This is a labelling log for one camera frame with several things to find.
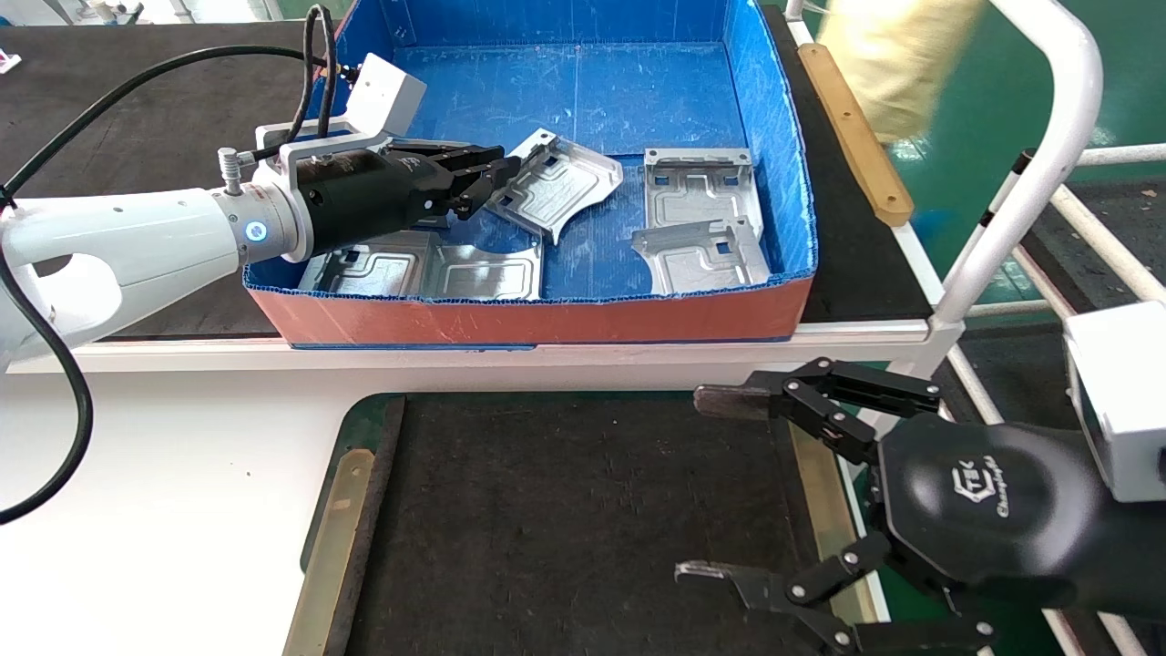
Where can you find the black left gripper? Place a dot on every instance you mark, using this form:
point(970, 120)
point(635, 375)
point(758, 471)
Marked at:
point(360, 200)

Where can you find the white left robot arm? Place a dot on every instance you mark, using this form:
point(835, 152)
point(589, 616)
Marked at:
point(137, 237)

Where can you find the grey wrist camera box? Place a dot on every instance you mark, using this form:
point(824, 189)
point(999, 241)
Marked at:
point(383, 96)
point(1125, 392)

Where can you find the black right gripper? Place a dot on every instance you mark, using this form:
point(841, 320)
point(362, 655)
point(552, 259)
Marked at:
point(984, 501)

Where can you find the black work mat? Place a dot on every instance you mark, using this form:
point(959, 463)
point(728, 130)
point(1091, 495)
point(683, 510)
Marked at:
point(583, 510)

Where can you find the blue corrugated plastic box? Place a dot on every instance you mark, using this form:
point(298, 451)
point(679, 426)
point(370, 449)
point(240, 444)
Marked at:
point(583, 91)

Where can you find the dark grey rubber mat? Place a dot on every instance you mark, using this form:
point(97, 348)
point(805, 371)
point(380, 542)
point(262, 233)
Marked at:
point(1029, 374)

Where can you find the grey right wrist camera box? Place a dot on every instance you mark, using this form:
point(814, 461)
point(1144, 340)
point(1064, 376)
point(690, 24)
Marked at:
point(1125, 392)

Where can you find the person in pale yellow coat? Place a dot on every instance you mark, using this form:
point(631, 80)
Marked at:
point(897, 64)

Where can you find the tan wooden strip with holes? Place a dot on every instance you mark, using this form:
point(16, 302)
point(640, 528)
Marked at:
point(852, 128)

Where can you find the silver metal bracket part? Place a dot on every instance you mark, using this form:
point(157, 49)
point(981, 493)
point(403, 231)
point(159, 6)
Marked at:
point(697, 196)
point(492, 278)
point(565, 187)
point(701, 260)
point(373, 273)

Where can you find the white left camera mount bracket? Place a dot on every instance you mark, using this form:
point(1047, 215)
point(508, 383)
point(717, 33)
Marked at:
point(360, 137)

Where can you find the white pipe frame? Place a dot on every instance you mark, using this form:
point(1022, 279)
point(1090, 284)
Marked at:
point(1066, 100)

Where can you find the black and white rod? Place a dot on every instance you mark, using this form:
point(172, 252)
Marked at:
point(1007, 187)

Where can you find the black mat on cart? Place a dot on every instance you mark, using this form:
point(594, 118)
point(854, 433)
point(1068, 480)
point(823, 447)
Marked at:
point(1139, 214)

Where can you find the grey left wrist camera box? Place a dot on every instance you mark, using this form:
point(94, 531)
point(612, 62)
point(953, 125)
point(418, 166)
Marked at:
point(383, 96)

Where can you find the dark green board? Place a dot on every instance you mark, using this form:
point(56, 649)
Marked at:
point(321, 506)

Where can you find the dark brown strip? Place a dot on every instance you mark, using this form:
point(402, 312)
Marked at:
point(364, 547)

